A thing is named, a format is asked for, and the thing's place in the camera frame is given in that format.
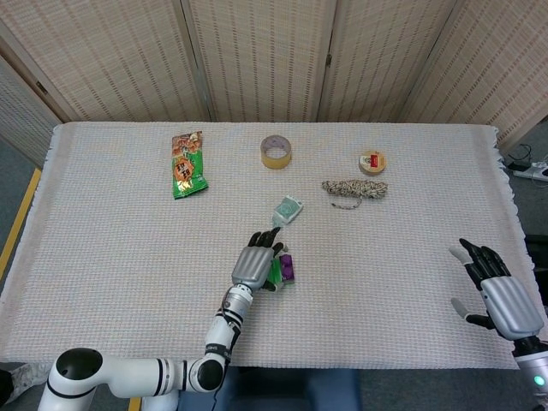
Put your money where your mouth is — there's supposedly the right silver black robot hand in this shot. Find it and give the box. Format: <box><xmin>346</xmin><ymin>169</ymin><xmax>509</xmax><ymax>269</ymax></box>
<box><xmin>448</xmin><ymin>237</ymin><xmax>545</xmax><ymax>342</ymax></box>

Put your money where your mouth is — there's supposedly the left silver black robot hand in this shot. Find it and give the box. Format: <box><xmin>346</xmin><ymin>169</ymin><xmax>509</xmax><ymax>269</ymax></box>
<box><xmin>230</xmin><ymin>226</ymin><xmax>286</xmax><ymax>295</ymax></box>

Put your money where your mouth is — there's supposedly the green toy block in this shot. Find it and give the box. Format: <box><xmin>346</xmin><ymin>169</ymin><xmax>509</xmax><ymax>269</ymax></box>
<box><xmin>267</xmin><ymin>258</ymin><xmax>287</xmax><ymax>289</ymax></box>

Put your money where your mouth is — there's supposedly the purple toy block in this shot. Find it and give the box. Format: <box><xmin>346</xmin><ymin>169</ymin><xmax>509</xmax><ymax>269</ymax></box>
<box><xmin>278</xmin><ymin>253</ymin><xmax>297</xmax><ymax>284</ymax></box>

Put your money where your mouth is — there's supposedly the teal white plastic packet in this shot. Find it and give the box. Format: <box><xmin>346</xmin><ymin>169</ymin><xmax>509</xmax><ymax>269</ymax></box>
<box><xmin>269</xmin><ymin>194</ymin><xmax>304</xmax><ymax>235</ymax></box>

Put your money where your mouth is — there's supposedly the yellow packing tape roll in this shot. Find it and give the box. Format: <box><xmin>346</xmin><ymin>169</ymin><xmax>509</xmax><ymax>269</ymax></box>
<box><xmin>259</xmin><ymin>134</ymin><xmax>293</xmax><ymax>170</ymax></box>

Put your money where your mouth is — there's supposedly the green orange snack bag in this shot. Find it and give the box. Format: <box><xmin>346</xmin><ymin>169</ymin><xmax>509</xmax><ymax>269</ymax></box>
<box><xmin>170</xmin><ymin>130</ymin><xmax>210</xmax><ymax>201</ymax></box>

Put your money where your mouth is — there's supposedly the white woven tablecloth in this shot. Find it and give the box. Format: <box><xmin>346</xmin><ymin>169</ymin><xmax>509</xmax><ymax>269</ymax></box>
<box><xmin>0</xmin><ymin>122</ymin><xmax>532</xmax><ymax>372</ymax></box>

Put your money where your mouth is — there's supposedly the white power strip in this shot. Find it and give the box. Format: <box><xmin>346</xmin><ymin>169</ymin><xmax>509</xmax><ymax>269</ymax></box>
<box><xmin>512</xmin><ymin>161</ymin><xmax>548</xmax><ymax>184</ymax></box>

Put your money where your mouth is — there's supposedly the beige tape roll red label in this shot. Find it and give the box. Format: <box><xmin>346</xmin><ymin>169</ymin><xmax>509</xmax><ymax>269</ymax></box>
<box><xmin>357</xmin><ymin>150</ymin><xmax>388</xmax><ymax>177</ymax></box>

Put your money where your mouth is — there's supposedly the woven folding screen panel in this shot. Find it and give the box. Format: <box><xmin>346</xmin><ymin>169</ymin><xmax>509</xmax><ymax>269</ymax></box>
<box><xmin>0</xmin><ymin>0</ymin><xmax>213</xmax><ymax>124</ymax></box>
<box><xmin>316</xmin><ymin>0</ymin><xmax>459</xmax><ymax>124</ymax></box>
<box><xmin>0</xmin><ymin>55</ymin><xmax>65</xmax><ymax>169</ymax></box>
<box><xmin>182</xmin><ymin>0</ymin><xmax>339</xmax><ymax>124</ymax></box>
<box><xmin>402</xmin><ymin>0</ymin><xmax>548</xmax><ymax>149</ymax></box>

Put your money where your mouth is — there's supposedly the speckled rope bundle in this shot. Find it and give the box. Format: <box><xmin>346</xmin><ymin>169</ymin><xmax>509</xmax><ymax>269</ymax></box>
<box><xmin>321</xmin><ymin>178</ymin><xmax>390</xmax><ymax>211</ymax></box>

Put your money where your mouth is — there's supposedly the black floor cable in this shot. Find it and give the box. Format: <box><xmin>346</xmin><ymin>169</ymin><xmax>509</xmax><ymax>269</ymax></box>
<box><xmin>506</xmin><ymin>144</ymin><xmax>535</xmax><ymax>170</ymax></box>

